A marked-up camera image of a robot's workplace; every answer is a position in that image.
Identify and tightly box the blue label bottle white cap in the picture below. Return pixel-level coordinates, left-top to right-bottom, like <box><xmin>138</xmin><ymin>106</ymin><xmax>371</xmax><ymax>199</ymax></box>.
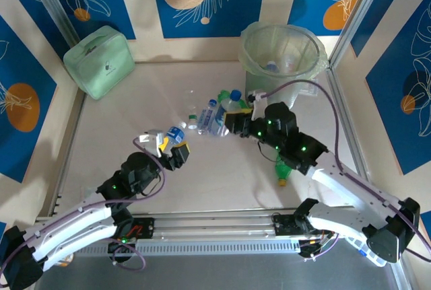
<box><xmin>166</xmin><ymin>122</ymin><xmax>188</xmax><ymax>145</ymax></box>

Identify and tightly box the clear bottle white cap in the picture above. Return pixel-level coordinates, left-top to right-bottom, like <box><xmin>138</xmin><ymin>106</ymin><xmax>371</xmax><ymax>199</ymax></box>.
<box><xmin>282</xmin><ymin>55</ymin><xmax>302</xmax><ymax>72</ymax></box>

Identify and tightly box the green translucent bin liner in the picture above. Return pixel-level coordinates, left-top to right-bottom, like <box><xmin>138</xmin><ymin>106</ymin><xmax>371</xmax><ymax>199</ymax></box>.
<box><xmin>238</xmin><ymin>22</ymin><xmax>330</xmax><ymax>79</ymax></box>

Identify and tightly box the translucent plastic bin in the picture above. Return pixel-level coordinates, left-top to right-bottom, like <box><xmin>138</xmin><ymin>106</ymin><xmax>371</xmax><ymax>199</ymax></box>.
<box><xmin>240</xmin><ymin>22</ymin><xmax>329</xmax><ymax>118</ymax></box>

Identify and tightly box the green soda bottle yellow cap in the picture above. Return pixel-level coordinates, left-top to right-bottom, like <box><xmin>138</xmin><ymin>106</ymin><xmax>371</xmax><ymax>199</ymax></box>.
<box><xmin>274</xmin><ymin>155</ymin><xmax>294</xmax><ymax>187</ymax></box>
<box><xmin>218</xmin><ymin>89</ymin><xmax>252</xmax><ymax>111</ymax></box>

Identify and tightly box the soda water bottle blue cap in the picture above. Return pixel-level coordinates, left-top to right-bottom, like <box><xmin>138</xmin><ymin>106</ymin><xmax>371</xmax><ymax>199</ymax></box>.
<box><xmin>197</xmin><ymin>98</ymin><xmax>218</xmax><ymax>135</ymax></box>

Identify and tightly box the clear flat plastic case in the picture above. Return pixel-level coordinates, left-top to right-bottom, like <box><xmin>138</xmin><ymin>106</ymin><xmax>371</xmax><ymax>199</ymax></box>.
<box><xmin>298</xmin><ymin>80</ymin><xmax>320</xmax><ymax>98</ymax></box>

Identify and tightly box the mint green zip pouch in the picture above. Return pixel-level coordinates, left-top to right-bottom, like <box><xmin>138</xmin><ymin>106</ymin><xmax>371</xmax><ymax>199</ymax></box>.
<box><xmin>63</xmin><ymin>25</ymin><xmax>136</xmax><ymax>100</ymax></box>

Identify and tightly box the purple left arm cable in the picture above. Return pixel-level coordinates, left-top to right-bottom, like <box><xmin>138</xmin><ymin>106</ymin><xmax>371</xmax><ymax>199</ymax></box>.
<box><xmin>0</xmin><ymin>137</ymin><xmax>168</xmax><ymax>273</ymax></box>

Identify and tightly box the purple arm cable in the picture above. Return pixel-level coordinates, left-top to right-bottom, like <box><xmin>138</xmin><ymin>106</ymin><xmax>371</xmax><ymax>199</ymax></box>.
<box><xmin>0</xmin><ymin>137</ymin><xmax>168</xmax><ymax>273</ymax></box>
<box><xmin>264</xmin><ymin>79</ymin><xmax>431</xmax><ymax>260</ymax></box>

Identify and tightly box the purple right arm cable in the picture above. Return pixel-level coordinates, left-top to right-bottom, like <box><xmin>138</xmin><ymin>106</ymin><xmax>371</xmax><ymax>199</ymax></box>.
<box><xmin>264</xmin><ymin>79</ymin><xmax>431</xmax><ymax>260</ymax></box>

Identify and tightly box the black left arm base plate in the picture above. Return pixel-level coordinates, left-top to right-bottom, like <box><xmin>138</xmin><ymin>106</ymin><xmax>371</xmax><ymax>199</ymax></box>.
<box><xmin>129</xmin><ymin>216</ymin><xmax>156</xmax><ymax>240</ymax></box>

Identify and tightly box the aluminium side rail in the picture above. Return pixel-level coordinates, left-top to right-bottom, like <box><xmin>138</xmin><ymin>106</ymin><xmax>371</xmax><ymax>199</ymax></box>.
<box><xmin>46</xmin><ymin>87</ymin><xmax>87</xmax><ymax>219</ymax></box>
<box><xmin>325</xmin><ymin>66</ymin><xmax>380</xmax><ymax>209</ymax></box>

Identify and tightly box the aluminium rail frame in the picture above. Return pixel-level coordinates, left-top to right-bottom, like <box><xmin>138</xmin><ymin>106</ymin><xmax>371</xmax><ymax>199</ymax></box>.
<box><xmin>28</xmin><ymin>207</ymin><xmax>395</xmax><ymax>241</ymax></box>

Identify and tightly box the grey slotted cable tray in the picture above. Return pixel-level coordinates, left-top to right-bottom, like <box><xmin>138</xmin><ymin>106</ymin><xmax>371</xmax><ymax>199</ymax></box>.
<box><xmin>72</xmin><ymin>238</ymin><xmax>302</xmax><ymax>257</ymax></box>

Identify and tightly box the blue floral wall poster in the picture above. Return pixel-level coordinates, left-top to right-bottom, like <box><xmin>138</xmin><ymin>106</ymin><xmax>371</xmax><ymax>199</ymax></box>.
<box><xmin>365</xmin><ymin>0</ymin><xmax>431</xmax><ymax>176</ymax></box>
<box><xmin>290</xmin><ymin>0</ymin><xmax>371</xmax><ymax>37</ymax></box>
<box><xmin>0</xmin><ymin>13</ymin><xmax>59</xmax><ymax>184</ymax></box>
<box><xmin>350</xmin><ymin>0</ymin><xmax>417</xmax><ymax>58</ymax></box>
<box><xmin>149</xmin><ymin>0</ymin><xmax>269</xmax><ymax>39</ymax></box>
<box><xmin>43</xmin><ymin>0</ymin><xmax>137</xmax><ymax>41</ymax></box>
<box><xmin>0</xmin><ymin>0</ymin><xmax>67</xmax><ymax>61</ymax></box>

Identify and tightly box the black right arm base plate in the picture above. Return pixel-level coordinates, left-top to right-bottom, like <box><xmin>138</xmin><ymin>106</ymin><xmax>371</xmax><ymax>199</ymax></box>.
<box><xmin>271</xmin><ymin>211</ymin><xmax>304</xmax><ymax>237</ymax></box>

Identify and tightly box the aluminium corner post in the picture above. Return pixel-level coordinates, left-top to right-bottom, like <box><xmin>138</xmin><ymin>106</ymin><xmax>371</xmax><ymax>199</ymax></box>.
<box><xmin>328</xmin><ymin>0</ymin><xmax>391</xmax><ymax>69</ymax></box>
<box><xmin>25</xmin><ymin>0</ymin><xmax>80</xmax><ymax>47</ymax></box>

